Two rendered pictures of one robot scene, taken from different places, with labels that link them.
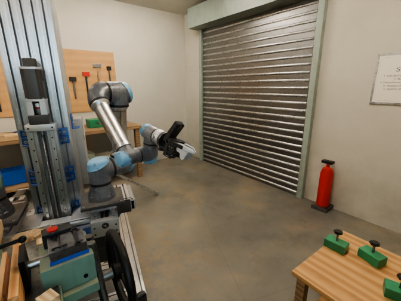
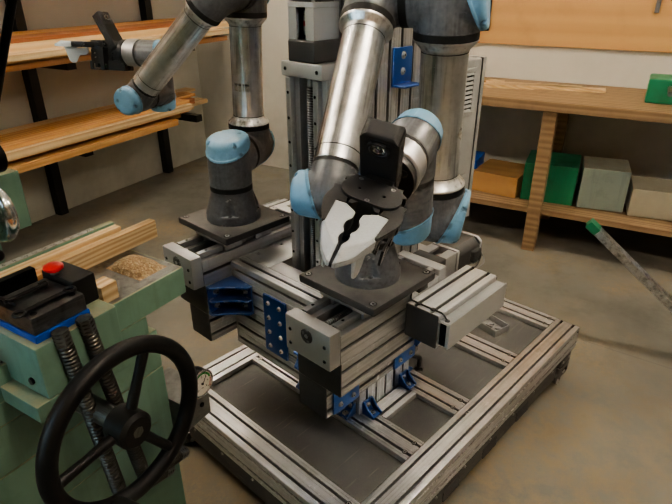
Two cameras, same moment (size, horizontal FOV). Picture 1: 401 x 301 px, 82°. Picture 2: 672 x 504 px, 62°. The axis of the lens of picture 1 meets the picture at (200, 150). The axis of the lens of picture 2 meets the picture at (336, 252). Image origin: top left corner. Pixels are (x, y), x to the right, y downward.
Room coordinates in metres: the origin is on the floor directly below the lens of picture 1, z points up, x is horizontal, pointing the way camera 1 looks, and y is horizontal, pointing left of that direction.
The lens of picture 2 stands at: (0.72, -0.43, 1.43)
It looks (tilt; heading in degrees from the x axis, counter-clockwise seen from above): 26 degrees down; 67
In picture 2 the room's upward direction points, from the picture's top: straight up
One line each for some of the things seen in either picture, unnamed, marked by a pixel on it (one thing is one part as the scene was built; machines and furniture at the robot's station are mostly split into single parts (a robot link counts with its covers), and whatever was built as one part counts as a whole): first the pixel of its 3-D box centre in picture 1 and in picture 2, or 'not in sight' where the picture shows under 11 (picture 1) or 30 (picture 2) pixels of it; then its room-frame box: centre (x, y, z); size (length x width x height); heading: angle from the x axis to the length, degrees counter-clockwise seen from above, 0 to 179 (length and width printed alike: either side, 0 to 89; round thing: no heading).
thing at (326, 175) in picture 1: (325, 185); not in sight; (2.51, -1.46, 0.30); 0.19 x 0.18 x 0.60; 128
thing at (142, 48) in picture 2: not in sight; (157, 55); (0.92, 1.30, 1.23); 0.11 x 0.08 x 0.09; 135
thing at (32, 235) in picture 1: (27, 235); (135, 263); (0.75, 0.65, 0.91); 0.10 x 0.07 x 0.02; 125
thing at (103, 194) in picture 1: (101, 189); (368, 253); (1.23, 0.57, 0.87); 0.15 x 0.15 x 0.10
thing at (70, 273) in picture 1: (67, 261); (56, 337); (0.60, 0.42, 0.91); 0.15 x 0.14 x 0.09; 35
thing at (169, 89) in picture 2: not in sight; (158, 91); (0.90, 1.28, 1.13); 0.11 x 0.08 x 0.11; 51
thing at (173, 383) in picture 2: not in sight; (178, 398); (0.78, 0.61, 0.58); 0.12 x 0.08 x 0.08; 125
